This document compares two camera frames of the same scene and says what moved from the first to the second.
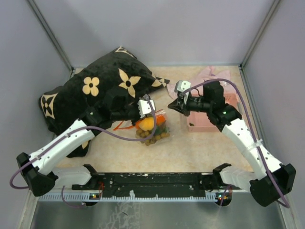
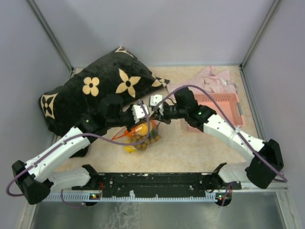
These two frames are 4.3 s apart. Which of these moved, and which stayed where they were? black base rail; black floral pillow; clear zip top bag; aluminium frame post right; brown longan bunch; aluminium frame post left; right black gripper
Moved: right black gripper; clear zip top bag; brown longan bunch
Stayed: black floral pillow; aluminium frame post left; aluminium frame post right; black base rail
